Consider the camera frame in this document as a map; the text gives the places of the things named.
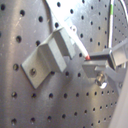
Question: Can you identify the white cable with red tip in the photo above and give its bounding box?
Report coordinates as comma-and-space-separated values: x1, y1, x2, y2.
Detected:
45, 0, 92, 62

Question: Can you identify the grey angled cable clip bracket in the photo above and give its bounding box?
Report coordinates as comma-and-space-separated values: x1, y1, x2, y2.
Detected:
22, 28, 75, 89

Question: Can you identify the grey bracket with bolt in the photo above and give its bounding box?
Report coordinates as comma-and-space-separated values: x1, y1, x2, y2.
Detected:
82, 38, 128, 92

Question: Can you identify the white cable with green band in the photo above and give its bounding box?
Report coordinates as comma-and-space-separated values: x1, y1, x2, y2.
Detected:
107, 0, 116, 50

